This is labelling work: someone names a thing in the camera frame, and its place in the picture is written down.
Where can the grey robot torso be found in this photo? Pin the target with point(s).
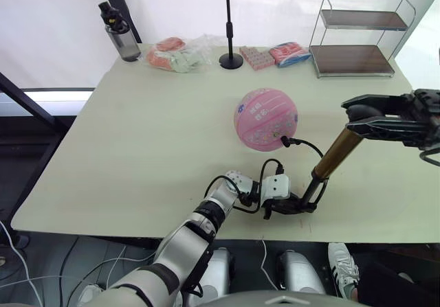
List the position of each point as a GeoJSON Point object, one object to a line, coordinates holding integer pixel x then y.
{"type": "Point", "coordinates": [275, 301]}

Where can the gold and black hand pump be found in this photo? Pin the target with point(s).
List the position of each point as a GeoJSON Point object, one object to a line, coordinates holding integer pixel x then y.
{"type": "Point", "coordinates": [338, 150]}

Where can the white sneaker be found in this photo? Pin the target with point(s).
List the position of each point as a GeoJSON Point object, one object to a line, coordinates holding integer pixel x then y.
{"type": "Point", "coordinates": [342, 265]}

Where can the black stand with round base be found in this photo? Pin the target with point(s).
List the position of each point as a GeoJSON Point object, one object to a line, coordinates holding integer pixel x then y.
{"type": "Point", "coordinates": [231, 61]}

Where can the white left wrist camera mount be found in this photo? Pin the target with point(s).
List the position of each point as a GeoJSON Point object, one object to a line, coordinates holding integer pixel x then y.
{"type": "Point", "coordinates": [276, 187]}

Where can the silver robot right thigh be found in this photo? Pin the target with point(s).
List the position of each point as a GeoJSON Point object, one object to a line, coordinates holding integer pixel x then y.
{"type": "Point", "coordinates": [300, 274]}

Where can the black slanted frame bar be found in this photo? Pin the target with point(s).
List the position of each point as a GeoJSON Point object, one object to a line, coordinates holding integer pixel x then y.
{"type": "Point", "coordinates": [125, 11]}
{"type": "Point", "coordinates": [27, 101]}

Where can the pink printed ball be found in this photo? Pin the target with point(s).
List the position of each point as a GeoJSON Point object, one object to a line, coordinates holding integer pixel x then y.
{"type": "Point", "coordinates": [264, 121]}

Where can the silver robot thigh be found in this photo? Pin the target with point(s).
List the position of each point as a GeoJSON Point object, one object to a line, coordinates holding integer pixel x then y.
{"type": "Point", "coordinates": [300, 274]}
{"type": "Point", "coordinates": [220, 272]}

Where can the person's dark trouser leg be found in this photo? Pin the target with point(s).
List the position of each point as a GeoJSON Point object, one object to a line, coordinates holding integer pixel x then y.
{"type": "Point", "coordinates": [395, 283]}

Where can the clear bag of orange cloths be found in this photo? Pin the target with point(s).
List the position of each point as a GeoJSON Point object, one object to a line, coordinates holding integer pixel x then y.
{"type": "Point", "coordinates": [168, 58]}

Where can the silver robot left thigh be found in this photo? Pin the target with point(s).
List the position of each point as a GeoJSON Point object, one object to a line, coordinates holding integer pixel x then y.
{"type": "Point", "coordinates": [220, 272]}

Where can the pink tray of small boxes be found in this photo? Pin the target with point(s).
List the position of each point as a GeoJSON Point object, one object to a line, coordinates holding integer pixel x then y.
{"type": "Point", "coordinates": [258, 59]}

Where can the red and blue packet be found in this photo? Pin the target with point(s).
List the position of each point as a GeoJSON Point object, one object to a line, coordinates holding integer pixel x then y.
{"type": "Point", "coordinates": [290, 53]}

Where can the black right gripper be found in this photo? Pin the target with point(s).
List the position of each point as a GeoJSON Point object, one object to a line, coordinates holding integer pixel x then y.
{"type": "Point", "coordinates": [426, 114]}

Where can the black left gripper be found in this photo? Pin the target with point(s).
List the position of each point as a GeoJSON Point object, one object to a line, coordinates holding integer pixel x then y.
{"type": "Point", "coordinates": [280, 206]}

